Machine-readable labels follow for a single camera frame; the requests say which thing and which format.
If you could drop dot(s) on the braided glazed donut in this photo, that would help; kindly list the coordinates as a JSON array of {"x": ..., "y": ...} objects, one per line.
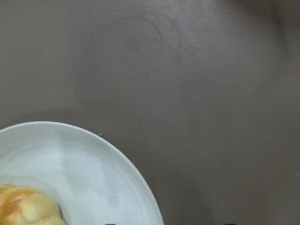
[{"x": 27, "y": 206}]

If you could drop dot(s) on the white round plate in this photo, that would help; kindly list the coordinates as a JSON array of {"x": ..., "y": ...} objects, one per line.
[{"x": 91, "y": 180}]

